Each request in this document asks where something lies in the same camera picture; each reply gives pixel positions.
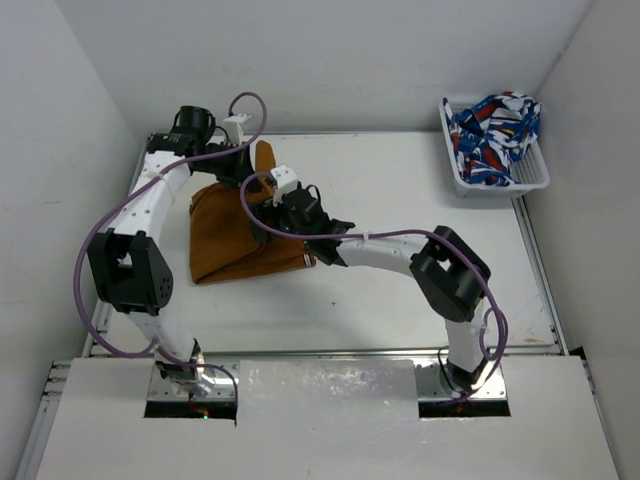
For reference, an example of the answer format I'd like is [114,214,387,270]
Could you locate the aluminium table frame rail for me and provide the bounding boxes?
[72,140,155,359]

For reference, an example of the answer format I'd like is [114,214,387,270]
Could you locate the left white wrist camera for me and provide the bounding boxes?
[221,113,252,146]

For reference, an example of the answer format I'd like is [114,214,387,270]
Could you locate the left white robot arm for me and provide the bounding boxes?
[88,106,253,392]

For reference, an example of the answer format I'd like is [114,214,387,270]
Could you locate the white front cover board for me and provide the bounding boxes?
[38,356,617,479]

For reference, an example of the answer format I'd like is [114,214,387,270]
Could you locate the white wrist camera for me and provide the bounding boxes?
[221,113,252,146]
[270,165,299,205]

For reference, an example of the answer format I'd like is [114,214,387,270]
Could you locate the white plastic basket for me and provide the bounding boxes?
[438,100,550,200]

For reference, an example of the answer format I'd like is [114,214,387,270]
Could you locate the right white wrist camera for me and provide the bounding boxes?
[270,165,299,205]

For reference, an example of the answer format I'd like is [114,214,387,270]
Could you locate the brown trousers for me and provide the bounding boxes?
[188,140,319,285]

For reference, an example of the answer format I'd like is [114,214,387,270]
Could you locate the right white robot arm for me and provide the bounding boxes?
[241,185,499,395]

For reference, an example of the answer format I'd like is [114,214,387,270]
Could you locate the blue white patterned cloth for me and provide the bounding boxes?
[441,91,541,188]

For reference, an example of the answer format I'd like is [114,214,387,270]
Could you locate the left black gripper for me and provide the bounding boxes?
[195,139,261,191]

